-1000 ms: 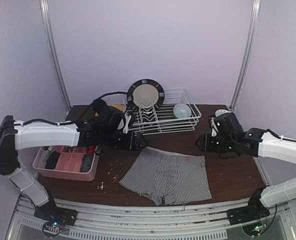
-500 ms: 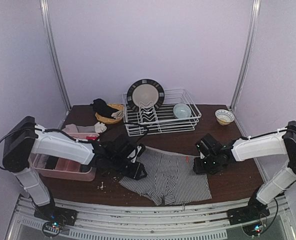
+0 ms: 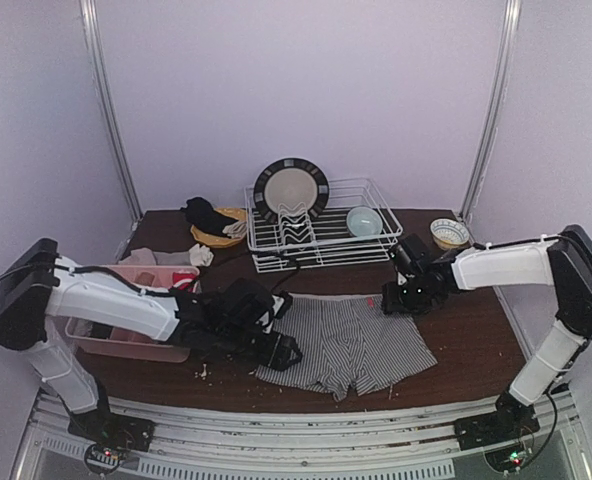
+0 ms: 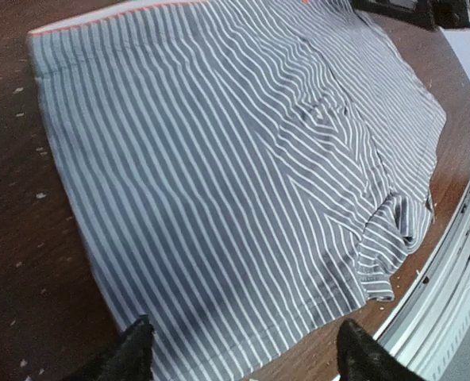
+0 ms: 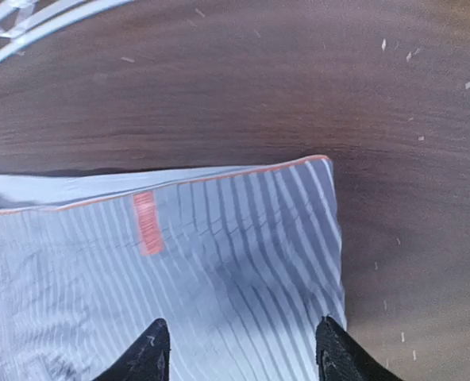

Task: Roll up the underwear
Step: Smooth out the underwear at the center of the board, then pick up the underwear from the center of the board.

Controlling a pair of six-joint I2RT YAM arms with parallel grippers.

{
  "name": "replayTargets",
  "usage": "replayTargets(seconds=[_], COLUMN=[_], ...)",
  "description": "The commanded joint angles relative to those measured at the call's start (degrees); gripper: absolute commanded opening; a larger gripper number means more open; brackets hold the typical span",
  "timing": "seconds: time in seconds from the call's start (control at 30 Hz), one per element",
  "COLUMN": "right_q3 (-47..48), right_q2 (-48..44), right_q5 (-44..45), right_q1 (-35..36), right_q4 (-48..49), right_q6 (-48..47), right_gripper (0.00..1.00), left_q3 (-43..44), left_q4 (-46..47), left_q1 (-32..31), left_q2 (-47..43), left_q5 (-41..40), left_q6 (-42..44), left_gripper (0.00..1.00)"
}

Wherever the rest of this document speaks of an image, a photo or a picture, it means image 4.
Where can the aluminium front rail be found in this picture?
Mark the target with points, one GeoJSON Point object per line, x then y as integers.
{"type": "Point", "coordinates": [426, 328]}

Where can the grey white striped underwear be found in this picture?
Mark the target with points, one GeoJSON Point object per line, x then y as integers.
{"type": "Point", "coordinates": [242, 172]}

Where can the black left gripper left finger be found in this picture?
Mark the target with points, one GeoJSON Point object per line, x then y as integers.
{"type": "Point", "coordinates": [128, 358]}

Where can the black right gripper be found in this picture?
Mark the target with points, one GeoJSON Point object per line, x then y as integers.
{"type": "Point", "coordinates": [426, 14]}

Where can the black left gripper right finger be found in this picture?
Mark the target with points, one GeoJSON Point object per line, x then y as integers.
{"type": "Point", "coordinates": [361, 358]}

